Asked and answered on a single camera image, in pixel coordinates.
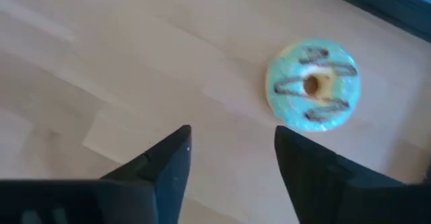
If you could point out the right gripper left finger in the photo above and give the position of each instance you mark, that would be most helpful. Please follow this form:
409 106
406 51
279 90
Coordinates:
170 177

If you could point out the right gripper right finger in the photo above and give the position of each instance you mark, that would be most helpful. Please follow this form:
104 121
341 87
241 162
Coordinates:
309 177

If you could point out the green drizzled donut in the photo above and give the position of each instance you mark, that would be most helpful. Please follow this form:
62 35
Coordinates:
289 69

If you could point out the black aluminium table frame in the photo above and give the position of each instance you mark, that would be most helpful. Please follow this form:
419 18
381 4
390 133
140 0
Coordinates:
380 2

